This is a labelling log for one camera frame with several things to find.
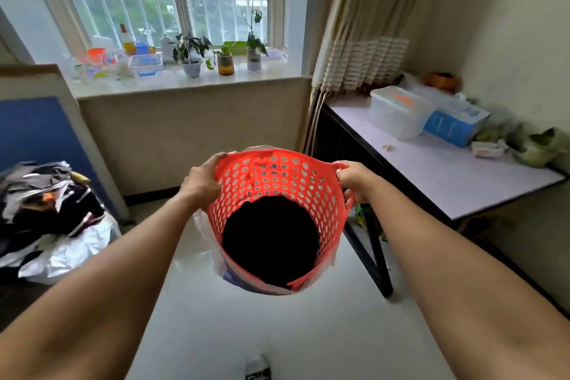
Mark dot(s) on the green plastic container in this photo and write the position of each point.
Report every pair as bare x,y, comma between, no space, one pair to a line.
236,47

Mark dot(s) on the person's right thumb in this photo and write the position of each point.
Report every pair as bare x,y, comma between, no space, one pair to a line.
343,175

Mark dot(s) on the orange plastic cup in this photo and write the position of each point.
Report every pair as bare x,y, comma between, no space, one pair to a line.
96,57

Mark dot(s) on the blue and white board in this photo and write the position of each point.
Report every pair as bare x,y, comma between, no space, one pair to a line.
40,126

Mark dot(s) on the red perforated plastic basket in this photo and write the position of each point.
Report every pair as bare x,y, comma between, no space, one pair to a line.
277,197

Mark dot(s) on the person's shoe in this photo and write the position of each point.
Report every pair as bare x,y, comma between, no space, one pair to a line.
258,367

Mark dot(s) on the brown round basket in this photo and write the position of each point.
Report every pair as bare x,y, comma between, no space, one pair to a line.
441,80

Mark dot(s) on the white table with black frame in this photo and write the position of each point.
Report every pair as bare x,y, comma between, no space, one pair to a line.
441,170

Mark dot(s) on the plant in white pot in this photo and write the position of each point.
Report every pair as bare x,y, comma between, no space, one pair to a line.
191,57

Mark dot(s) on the white plastic sheet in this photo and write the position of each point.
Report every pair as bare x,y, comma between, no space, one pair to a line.
69,250

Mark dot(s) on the beige striped curtain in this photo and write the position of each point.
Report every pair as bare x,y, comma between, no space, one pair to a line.
356,37

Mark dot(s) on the person's left thumb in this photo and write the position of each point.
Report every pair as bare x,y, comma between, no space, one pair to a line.
213,166

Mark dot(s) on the clear plastic storage box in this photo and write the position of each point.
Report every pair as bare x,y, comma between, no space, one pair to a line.
398,112

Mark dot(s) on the person's right hand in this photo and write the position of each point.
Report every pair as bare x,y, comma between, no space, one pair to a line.
359,179

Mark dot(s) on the person's right forearm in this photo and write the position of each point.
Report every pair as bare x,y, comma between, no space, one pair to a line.
463,286

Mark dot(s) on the person's left forearm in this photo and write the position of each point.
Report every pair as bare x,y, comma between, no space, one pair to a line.
95,293

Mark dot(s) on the small beige scrap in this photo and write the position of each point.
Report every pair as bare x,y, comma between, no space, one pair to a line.
388,148

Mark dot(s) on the plant in amber glass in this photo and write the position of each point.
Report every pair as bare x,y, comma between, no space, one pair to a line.
224,61

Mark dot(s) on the clear tray with blue rim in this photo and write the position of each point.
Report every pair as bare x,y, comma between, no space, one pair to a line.
146,64

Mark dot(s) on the blue and white box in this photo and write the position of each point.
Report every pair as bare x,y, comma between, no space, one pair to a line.
454,122

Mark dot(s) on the tall plant in glass jar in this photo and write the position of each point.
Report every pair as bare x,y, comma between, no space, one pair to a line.
254,46

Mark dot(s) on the yellow bottle with red cap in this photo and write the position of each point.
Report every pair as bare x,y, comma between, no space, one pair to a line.
128,40

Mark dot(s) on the person's left hand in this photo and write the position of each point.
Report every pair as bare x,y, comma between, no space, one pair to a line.
200,186

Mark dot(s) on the green and white bag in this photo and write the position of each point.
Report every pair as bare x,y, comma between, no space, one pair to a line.
536,146

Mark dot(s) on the white spray bottle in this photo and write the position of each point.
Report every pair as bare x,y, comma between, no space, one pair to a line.
167,48

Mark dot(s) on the pile of clothes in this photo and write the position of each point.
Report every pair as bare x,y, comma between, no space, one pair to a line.
42,204

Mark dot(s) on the small white packet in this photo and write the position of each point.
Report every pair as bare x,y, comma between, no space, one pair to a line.
487,149

